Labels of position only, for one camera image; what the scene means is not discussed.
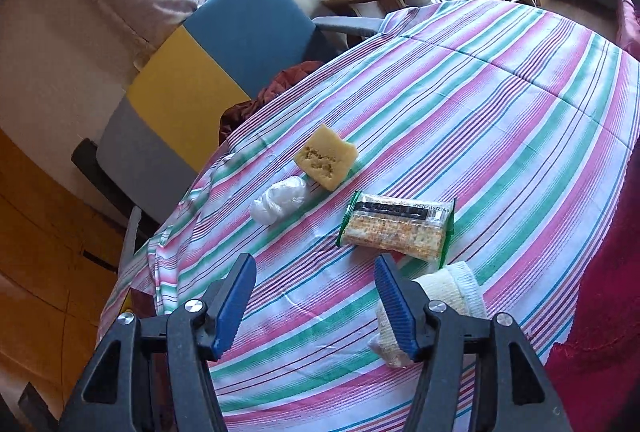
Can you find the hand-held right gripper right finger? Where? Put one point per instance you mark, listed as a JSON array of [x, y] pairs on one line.
[[397, 307]]

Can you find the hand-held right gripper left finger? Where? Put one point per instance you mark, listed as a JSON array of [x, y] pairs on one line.
[[235, 302]]

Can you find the white knitted glove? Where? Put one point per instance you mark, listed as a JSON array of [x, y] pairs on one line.
[[457, 292]]

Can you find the cracker packet with green edges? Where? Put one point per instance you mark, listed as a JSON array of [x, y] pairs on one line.
[[395, 227]]

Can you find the dark red storage box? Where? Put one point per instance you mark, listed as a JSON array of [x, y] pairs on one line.
[[140, 304]]

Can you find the small yellow sponge block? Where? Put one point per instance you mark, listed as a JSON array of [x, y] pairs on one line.
[[325, 156]]

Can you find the white plastic bag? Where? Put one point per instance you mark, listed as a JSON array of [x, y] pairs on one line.
[[277, 202]]

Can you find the striped tablecloth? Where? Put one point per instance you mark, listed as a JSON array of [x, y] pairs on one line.
[[490, 121]]

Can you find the red fabric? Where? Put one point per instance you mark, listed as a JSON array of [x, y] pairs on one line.
[[610, 312]]

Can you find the dark red cloth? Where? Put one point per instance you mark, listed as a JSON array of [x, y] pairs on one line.
[[280, 91]]

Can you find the grey yellow blue chair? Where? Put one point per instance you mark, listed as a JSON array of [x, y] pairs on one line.
[[200, 71]]

